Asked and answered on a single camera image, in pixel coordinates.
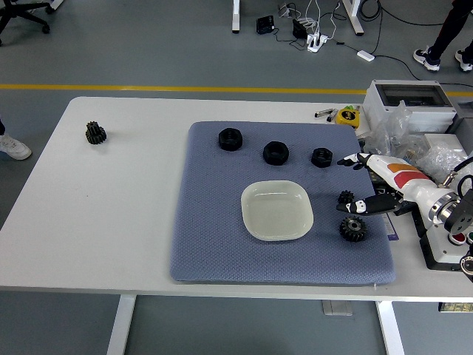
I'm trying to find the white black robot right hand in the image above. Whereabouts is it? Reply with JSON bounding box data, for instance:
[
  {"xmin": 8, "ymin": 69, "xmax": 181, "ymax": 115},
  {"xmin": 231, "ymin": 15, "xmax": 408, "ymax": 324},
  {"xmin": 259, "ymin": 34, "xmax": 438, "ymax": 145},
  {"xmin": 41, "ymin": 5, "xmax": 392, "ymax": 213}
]
[{"xmin": 335, "ymin": 152, "xmax": 450, "ymax": 223}]

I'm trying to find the large black gear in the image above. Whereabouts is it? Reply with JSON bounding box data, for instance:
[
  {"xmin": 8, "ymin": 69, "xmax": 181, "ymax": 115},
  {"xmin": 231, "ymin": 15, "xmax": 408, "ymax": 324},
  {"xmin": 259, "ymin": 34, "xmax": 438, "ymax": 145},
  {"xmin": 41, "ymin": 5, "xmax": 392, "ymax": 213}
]
[{"xmin": 338, "ymin": 216, "xmax": 367, "ymax": 244}]

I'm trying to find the small black hex nut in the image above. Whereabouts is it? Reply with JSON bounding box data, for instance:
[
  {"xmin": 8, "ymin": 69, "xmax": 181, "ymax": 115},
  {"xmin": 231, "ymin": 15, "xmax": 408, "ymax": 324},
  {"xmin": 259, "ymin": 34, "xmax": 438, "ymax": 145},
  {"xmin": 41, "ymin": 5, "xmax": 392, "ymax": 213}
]
[{"xmin": 310, "ymin": 147, "xmax": 335, "ymax": 169}]

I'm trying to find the medium black hex nut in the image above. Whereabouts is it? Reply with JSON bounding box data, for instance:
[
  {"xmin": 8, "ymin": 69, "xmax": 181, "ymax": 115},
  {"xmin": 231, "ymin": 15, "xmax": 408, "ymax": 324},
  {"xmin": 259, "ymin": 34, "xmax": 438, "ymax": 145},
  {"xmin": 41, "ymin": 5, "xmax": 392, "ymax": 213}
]
[{"xmin": 262, "ymin": 141, "xmax": 289, "ymax": 166}]

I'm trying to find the grey table control box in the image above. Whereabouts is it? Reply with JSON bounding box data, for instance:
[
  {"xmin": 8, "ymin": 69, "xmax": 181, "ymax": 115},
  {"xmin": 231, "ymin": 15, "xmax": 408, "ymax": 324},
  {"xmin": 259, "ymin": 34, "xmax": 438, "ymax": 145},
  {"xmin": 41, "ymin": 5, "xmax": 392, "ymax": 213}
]
[{"xmin": 321, "ymin": 300, "xmax": 354, "ymax": 317}]

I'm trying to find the large black hex nut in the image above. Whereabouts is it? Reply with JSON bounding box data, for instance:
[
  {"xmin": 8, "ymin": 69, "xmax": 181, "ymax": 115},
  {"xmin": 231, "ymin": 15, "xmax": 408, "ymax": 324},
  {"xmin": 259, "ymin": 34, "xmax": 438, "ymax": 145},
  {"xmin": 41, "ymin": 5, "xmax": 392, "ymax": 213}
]
[{"xmin": 217, "ymin": 127, "xmax": 244, "ymax": 152}]

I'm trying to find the black charger box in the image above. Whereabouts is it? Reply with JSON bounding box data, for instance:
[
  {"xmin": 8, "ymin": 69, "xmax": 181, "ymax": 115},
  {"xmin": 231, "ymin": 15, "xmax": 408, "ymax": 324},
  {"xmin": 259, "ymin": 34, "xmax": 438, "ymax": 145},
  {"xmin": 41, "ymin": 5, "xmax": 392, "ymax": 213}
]
[{"xmin": 291, "ymin": 18, "xmax": 308, "ymax": 39}]

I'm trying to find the clear bag of small parts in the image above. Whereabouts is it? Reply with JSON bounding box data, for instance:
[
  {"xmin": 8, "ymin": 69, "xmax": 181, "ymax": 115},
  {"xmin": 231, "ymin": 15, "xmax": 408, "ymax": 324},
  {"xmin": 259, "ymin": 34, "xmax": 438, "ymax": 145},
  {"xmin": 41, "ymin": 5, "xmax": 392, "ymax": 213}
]
[{"xmin": 415, "ymin": 140, "xmax": 472, "ymax": 185}]

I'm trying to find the purple-edged paper sheet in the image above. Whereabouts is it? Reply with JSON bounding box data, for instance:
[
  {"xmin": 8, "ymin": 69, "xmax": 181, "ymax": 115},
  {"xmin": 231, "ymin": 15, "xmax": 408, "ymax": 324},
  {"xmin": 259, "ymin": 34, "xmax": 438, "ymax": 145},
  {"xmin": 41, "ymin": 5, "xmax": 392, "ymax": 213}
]
[{"xmin": 380, "ymin": 212, "xmax": 400, "ymax": 241}]

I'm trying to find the clear plastic bag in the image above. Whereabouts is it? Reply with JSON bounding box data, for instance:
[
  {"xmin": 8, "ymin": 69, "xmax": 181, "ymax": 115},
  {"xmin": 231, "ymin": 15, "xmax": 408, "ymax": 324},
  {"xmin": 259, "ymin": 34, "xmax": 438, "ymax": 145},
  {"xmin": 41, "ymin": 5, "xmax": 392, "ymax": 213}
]
[{"xmin": 364, "ymin": 99, "xmax": 415, "ymax": 158}]

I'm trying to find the yellow black tape measure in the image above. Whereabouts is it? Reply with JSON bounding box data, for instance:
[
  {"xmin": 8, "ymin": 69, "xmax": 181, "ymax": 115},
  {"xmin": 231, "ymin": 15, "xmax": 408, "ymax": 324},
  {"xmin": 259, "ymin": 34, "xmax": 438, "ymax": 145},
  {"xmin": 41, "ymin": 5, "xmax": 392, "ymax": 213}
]
[{"xmin": 335, "ymin": 105, "xmax": 361, "ymax": 129}]

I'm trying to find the white square dish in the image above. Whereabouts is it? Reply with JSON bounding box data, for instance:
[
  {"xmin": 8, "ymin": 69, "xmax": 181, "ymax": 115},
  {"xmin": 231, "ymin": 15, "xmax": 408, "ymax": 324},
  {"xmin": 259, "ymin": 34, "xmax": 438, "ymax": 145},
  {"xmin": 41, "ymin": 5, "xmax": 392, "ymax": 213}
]
[{"xmin": 240, "ymin": 179, "xmax": 315, "ymax": 243}]

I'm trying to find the person in dark trousers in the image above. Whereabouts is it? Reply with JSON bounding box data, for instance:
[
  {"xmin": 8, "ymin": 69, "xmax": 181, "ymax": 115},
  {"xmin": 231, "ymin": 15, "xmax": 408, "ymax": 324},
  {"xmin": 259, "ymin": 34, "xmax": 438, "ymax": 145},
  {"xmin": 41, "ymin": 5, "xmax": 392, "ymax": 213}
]
[{"xmin": 412, "ymin": 0, "xmax": 473, "ymax": 72}]

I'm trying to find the white table leg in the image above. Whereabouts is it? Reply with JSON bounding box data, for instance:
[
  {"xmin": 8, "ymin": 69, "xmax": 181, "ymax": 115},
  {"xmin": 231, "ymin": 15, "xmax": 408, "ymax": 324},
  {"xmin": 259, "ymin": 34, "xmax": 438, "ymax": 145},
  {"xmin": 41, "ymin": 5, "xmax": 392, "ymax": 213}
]
[
  {"xmin": 106, "ymin": 294, "xmax": 137, "ymax": 355},
  {"xmin": 375, "ymin": 301, "xmax": 406, "ymax": 355}
]

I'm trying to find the white power strip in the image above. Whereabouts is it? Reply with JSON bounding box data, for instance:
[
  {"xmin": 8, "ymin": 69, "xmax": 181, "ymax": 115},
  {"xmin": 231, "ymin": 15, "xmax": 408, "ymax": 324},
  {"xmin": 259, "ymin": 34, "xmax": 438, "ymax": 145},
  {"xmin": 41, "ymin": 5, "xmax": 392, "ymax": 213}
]
[{"xmin": 306, "ymin": 33, "xmax": 330, "ymax": 53}]

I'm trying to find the white desk leg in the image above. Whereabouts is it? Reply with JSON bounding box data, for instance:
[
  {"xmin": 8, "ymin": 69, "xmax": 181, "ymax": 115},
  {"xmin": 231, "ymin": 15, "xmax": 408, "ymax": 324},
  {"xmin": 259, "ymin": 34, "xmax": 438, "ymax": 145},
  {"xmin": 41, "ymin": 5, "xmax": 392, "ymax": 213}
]
[
  {"xmin": 231, "ymin": 0, "xmax": 242, "ymax": 34},
  {"xmin": 341, "ymin": 0, "xmax": 365, "ymax": 36}
]

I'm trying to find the black power adapter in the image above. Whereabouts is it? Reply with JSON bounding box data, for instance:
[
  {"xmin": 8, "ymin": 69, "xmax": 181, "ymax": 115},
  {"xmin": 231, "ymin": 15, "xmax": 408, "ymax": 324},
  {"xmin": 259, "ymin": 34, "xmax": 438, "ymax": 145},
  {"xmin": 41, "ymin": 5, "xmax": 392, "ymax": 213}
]
[{"xmin": 256, "ymin": 15, "xmax": 276, "ymax": 35}]

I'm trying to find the blue-grey textured mat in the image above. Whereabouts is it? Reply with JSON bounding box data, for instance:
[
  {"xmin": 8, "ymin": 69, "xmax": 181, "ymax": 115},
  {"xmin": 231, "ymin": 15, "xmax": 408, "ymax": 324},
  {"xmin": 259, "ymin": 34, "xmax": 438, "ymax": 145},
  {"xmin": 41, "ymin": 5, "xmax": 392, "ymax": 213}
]
[{"xmin": 169, "ymin": 121, "xmax": 398, "ymax": 285}]

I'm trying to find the white table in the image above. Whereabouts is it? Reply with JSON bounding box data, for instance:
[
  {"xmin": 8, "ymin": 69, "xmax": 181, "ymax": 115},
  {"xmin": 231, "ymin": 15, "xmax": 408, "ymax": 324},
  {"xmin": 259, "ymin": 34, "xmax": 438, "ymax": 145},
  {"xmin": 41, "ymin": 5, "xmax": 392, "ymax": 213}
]
[{"xmin": 0, "ymin": 96, "xmax": 473, "ymax": 299}]

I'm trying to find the black double stepped gear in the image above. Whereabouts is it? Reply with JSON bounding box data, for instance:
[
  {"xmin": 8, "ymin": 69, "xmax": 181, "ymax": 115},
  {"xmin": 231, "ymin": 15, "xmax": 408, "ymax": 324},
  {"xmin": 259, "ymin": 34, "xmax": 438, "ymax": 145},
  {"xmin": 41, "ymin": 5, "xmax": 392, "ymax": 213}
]
[{"xmin": 85, "ymin": 121, "xmax": 107, "ymax": 146}]

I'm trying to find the person with white shoes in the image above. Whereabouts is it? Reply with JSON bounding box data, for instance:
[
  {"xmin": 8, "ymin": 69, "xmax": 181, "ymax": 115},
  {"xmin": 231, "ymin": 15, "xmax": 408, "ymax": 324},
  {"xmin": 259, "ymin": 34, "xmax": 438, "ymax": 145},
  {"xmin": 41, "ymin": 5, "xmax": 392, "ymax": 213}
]
[{"xmin": 0, "ymin": 116, "xmax": 33, "ymax": 160}]

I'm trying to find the black office chair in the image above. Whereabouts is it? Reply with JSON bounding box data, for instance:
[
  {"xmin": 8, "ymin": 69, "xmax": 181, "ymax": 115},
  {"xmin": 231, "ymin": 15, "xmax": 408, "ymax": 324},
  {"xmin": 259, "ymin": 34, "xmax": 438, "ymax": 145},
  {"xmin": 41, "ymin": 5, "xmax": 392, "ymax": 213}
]
[{"xmin": 0, "ymin": 0, "xmax": 52, "ymax": 45}]

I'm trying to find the grey electrical enclosure box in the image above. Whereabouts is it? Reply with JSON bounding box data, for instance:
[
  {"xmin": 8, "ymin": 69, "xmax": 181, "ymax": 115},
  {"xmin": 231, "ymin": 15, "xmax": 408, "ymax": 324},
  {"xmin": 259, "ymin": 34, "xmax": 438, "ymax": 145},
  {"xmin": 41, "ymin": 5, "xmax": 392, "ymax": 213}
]
[{"xmin": 361, "ymin": 79, "xmax": 459, "ymax": 134}]

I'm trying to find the black floor cable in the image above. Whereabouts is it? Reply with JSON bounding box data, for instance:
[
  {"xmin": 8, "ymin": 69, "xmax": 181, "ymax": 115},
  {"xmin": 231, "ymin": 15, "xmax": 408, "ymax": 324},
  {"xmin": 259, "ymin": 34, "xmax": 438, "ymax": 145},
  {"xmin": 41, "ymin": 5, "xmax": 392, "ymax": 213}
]
[{"xmin": 372, "ymin": 54, "xmax": 473, "ymax": 89}]

